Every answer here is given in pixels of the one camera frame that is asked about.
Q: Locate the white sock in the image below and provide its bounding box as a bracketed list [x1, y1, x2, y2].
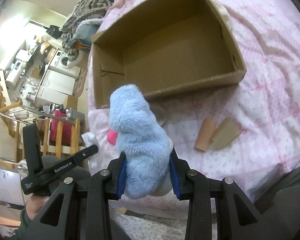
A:
[82, 132, 100, 147]

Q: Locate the person's left hand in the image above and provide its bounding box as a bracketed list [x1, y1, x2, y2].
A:
[25, 194, 50, 220]

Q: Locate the black hanging garment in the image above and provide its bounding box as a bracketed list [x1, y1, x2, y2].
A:
[46, 25, 63, 39]

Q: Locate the red suitcase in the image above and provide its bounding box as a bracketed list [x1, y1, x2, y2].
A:
[49, 109, 75, 145]

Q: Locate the pink rubber toy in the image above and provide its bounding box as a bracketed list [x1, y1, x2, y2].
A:
[107, 129, 119, 145]

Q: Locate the white washing machine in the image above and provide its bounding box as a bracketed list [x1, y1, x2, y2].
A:
[48, 50, 81, 80]

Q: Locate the white kitchen cabinet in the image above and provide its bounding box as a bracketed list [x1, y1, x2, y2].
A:
[34, 69, 76, 108]

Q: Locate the patterned knit blanket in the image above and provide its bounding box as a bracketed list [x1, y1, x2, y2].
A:
[59, 0, 115, 62]

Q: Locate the wooden stair railing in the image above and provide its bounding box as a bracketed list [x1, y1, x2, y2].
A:
[0, 99, 84, 163]

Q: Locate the open brown cardboard box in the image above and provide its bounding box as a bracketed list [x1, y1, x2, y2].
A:
[91, 0, 246, 108]

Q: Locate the light blue fluffy sock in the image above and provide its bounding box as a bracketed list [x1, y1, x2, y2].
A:
[109, 85, 173, 199]

